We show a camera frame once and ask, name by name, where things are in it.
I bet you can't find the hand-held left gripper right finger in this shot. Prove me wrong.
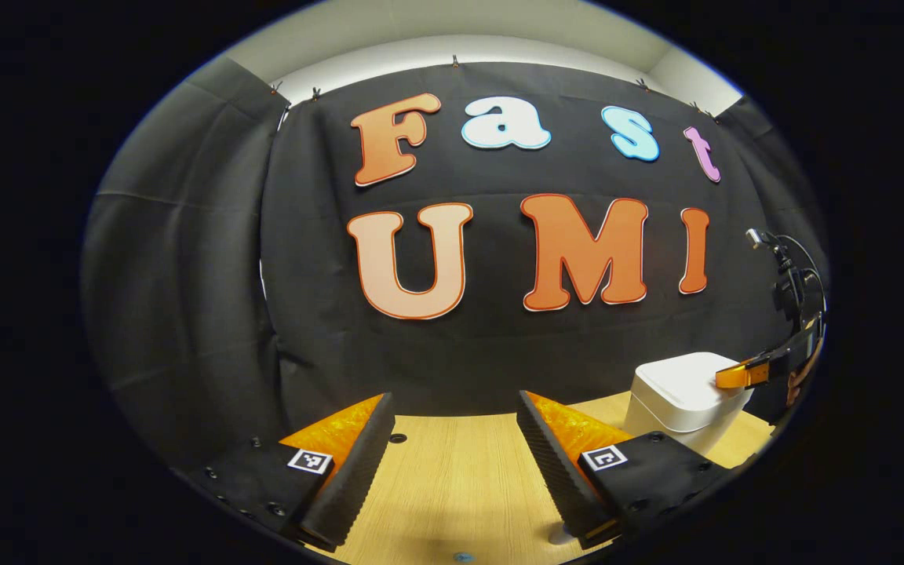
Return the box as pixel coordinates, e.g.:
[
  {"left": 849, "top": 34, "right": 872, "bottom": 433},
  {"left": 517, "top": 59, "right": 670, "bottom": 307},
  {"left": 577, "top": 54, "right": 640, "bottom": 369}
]
[{"left": 516, "top": 390, "right": 729, "bottom": 550}]

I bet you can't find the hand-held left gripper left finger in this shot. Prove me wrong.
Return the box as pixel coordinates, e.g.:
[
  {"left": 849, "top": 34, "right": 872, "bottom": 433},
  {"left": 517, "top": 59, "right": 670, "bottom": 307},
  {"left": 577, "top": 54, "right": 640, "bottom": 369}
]
[{"left": 177, "top": 392, "right": 396, "bottom": 552}]

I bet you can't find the white desktop garbage bin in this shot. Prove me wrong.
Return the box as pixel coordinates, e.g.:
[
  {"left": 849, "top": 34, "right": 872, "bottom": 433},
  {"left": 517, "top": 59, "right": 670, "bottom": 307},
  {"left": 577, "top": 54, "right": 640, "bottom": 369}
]
[{"left": 623, "top": 352, "right": 755, "bottom": 457}]

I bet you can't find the light wooden desktop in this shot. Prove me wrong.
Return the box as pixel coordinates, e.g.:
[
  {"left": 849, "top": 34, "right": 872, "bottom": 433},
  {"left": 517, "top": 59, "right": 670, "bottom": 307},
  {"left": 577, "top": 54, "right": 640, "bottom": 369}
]
[{"left": 283, "top": 390, "right": 775, "bottom": 565}]

